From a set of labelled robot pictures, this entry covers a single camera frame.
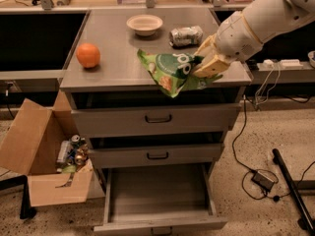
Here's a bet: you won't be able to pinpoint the white paper bowl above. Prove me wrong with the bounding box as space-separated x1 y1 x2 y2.
126 15 163 36

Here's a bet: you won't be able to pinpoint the bottom grey drawer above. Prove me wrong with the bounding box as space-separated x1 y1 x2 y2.
94 164 227 236

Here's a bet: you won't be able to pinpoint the black power adapter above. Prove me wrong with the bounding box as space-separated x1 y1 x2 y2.
251 172 275 192

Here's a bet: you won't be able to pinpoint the black power cable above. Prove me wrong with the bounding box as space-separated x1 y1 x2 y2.
231 95 315 203

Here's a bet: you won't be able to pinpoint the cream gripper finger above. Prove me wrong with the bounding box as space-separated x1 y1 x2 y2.
194 36 214 63
192 54 230 78

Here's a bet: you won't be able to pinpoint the grey drawer cabinet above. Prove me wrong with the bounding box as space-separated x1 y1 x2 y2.
59 7 254 236

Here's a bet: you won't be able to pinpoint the orange fruit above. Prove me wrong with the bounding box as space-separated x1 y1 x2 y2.
76 43 100 68

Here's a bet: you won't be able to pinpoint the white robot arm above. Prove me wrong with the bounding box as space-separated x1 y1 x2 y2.
192 0 315 78

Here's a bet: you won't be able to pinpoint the top grey drawer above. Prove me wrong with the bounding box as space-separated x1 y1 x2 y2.
72 103 239 138

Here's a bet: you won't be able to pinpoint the white power strip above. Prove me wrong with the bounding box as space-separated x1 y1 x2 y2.
262 59 303 70

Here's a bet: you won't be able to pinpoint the cans in cardboard box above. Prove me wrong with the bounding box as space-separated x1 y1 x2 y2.
56 135 89 173

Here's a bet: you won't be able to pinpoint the green rice chip bag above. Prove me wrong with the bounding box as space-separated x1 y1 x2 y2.
137 49 221 98

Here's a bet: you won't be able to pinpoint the black stool leg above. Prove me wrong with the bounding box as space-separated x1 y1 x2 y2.
0 175 36 219

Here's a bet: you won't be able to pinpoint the crushed silver can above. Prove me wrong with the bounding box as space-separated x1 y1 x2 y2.
169 26 203 47

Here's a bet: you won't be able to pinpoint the grey drawer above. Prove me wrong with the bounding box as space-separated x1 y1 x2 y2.
94 164 227 236
90 144 223 168
72 103 239 138

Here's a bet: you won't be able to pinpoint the cardboard box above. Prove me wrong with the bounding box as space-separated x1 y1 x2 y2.
0 98 93 207

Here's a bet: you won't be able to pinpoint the black metal stand leg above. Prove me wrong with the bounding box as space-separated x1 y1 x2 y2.
272 148 315 236

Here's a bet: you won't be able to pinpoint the middle grey drawer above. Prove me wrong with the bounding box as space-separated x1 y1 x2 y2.
90 144 223 168

